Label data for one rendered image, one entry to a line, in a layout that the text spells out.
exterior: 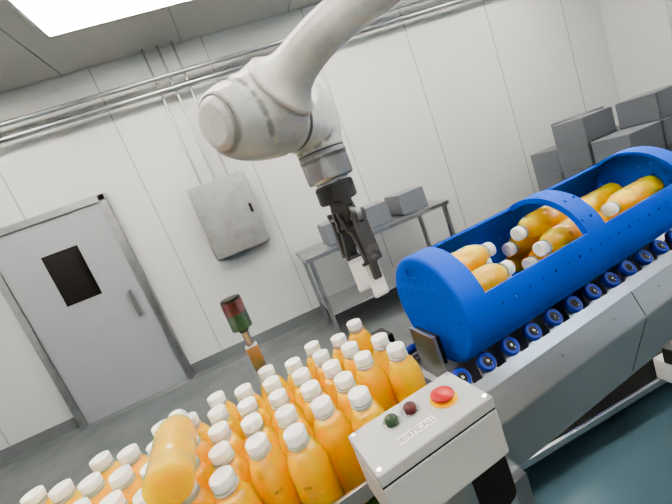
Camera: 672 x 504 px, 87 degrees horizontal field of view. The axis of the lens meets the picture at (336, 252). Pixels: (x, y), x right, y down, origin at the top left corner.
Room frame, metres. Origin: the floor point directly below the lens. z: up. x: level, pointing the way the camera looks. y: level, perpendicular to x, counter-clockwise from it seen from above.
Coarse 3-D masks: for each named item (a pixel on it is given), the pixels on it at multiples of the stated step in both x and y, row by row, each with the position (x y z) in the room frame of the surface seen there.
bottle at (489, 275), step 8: (488, 264) 0.82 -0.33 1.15; (496, 264) 0.81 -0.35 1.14; (504, 264) 0.82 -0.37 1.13; (472, 272) 0.80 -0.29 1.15; (480, 272) 0.79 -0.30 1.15; (488, 272) 0.79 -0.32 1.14; (496, 272) 0.79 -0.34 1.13; (504, 272) 0.80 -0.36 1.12; (480, 280) 0.77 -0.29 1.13; (488, 280) 0.78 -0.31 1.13; (496, 280) 0.78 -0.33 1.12; (504, 280) 0.79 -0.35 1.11; (488, 288) 0.77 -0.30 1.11
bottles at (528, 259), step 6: (600, 210) 1.03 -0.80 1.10; (606, 216) 1.00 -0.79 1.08; (612, 216) 1.00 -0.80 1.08; (510, 258) 1.01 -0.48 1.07; (516, 258) 1.00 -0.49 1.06; (522, 258) 0.99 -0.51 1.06; (528, 258) 0.92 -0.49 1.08; (534, 258) 0.92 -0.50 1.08; (540, 258) 0.91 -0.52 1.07; (516, 264) 0.99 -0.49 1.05; (522, 264) 0.93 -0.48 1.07; (528, 264) 0.92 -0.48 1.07; (516, 270) 1.00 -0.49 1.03; (510, 276) 0.88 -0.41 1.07
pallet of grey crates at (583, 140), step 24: (648, 96) 3.31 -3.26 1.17; (576, 120) 3.63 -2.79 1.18; (600, 120) 3.60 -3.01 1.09; (624, 120) 3.56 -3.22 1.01; (648, 120) 3.35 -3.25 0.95; (576, 144) 3.69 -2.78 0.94; (600, 144) 3.45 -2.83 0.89; (624, 144) 3.22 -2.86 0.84; (648, 144) 3.20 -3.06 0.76; (552, 168) 4.06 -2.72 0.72; (576, 168) 3.76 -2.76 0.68
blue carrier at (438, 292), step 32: (608, 160) 1.14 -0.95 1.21; (640, 160) 1.07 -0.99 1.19; (544, 192) 0.95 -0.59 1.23; (576, 192) 1.17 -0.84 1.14; (480, 224) 0.97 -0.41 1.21; (512, 224) 1.08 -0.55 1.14; (576, 224) 0.84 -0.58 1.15; (608, 224) 0.83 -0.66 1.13; (640, 224) 0.86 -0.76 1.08; (416, 256) 0.81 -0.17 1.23; (448, 256) 0.77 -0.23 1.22; (576, 256) 0.79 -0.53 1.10; (608, 256) 0.83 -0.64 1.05; (416, 288) 0.84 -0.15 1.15; (448, 288) 0.71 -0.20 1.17; (480, 288) 0.71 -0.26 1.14; (512, 288) 0.72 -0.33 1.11; (544, 288) 0.75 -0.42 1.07; (576, 288) 0.82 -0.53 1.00; (416, 320) 0.89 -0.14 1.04; (448, 320) 0.75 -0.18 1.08; (480, 320) 0.69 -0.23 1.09; (512, 320) 0.73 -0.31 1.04; (448, 352) 0.80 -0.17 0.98; (480, 352) 0.74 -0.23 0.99
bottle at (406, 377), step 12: (396, 360) 0.66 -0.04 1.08; (408, 360) 0.67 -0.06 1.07; (396, 372) 0.66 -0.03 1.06; (408, 372) 0.65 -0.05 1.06; (420, 372) 0.66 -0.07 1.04; (396, 384) 0.66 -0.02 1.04; (408, 384) 0.65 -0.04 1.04; (420, 384) 0.65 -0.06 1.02; (396, 396) 0.67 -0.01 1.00; (408, 396) 0.65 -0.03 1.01
